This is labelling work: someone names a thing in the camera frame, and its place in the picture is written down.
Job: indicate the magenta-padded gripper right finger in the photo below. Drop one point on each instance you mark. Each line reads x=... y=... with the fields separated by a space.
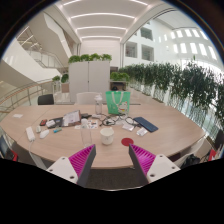
x=160 y=166

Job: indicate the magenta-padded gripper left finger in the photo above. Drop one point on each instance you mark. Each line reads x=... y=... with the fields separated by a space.
x=63 y=168

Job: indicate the small teal marker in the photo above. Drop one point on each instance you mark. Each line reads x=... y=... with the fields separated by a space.
x=57 y=130

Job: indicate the small white packet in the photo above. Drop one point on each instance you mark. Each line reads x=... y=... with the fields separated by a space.
x=128 y=126
x=141 y=132

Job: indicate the white computer mouse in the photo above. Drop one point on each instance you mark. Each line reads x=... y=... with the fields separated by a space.
x=44 y=134

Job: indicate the flat round red coaster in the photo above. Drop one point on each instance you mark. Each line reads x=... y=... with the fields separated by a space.
x=127 y=142

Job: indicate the dark blue keyboard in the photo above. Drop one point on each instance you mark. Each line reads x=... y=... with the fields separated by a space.
x=145 y=124

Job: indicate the small white box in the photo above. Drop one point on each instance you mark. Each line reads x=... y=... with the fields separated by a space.
x=50 y=123

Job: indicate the small white adapter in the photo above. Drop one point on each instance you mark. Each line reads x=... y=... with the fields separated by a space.
x=38 y=129

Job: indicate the white power strip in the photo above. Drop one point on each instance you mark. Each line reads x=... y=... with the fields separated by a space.
x=30 y=133

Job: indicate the black notebook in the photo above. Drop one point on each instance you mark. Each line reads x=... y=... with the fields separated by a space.
x=59 y=120

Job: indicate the small red black case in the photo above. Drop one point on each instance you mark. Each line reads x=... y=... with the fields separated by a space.
x=43 y=122

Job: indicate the colourful sticker sheet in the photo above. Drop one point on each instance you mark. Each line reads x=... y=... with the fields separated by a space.
x=94 y=125

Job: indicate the white cup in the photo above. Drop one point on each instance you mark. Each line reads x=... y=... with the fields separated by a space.
x=107 y=136

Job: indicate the small black power bank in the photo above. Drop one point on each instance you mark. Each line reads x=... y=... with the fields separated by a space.
x=86 y=115

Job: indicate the red black chair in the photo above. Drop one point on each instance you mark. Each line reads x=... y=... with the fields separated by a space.
x=8 y=151

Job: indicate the white paper slip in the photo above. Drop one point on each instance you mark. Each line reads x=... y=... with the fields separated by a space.
x=17 y=115

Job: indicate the clear shaker bottle white lid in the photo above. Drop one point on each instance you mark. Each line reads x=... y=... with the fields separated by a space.
x=98 y=106

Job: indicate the white chair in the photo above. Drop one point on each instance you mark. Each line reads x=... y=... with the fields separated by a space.
x=87 y=98

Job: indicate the green tote bag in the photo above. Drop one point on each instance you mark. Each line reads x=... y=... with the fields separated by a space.
x=115 y=103

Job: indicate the row of green plants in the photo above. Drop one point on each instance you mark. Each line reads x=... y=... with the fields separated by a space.
x=180 y=83

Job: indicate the small potted plants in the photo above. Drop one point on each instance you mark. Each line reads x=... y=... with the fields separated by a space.
x=60 y=79

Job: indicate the white cabinet with plants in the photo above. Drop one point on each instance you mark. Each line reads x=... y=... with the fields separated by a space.
x=89 y=80

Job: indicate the low planter with plants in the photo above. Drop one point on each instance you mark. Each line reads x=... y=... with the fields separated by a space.
x=119 y=77

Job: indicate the ceiling light strips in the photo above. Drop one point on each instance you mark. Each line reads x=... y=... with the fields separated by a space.
x=101 y=15

